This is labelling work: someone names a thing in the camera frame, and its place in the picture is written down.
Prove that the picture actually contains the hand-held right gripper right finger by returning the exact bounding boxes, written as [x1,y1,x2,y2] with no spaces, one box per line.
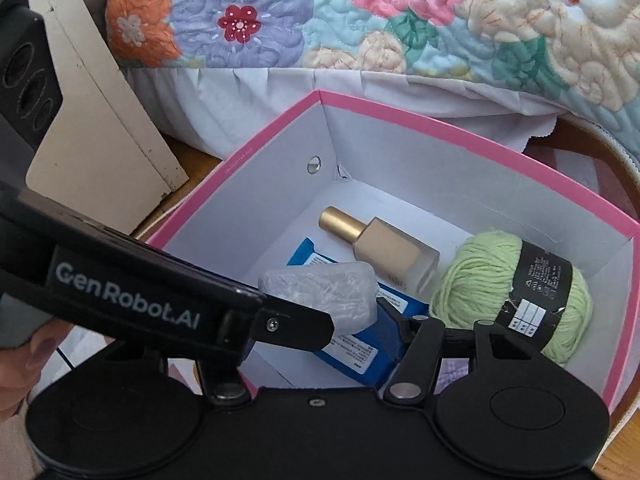
[375,297,529,404]

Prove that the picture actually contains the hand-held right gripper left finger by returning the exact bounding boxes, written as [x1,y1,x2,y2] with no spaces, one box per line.
[160,355,253,406]

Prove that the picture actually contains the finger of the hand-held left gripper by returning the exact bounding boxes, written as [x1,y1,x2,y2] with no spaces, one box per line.
[245,291,335,354]

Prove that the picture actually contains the white tissue packet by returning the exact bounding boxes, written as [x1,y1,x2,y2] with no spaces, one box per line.
[257,260,378,336]

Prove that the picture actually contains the blue wipes packet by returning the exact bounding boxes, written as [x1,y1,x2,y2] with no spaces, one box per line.
[286,237,431,389]

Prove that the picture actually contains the gold cap foundation bottle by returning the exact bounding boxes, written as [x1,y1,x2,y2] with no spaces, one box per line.
[319,206,441,295]

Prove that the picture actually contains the pink cardboard box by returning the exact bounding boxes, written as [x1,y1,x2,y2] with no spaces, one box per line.
[145,89,640,413]

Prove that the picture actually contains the person's left hand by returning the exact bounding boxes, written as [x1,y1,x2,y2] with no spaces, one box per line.
[0,317,76,419]

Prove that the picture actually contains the green yarn ball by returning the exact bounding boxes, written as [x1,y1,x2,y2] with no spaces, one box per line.
[430,230,594,369]

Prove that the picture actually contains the cream cabinet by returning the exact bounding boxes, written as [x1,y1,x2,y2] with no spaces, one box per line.
[25,0,191,236]

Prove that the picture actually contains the white bed skirt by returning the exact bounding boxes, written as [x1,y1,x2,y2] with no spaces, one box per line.
[122,65,561,161]

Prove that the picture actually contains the floral quilt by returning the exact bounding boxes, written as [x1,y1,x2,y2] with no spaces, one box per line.
[105,0,640,126]

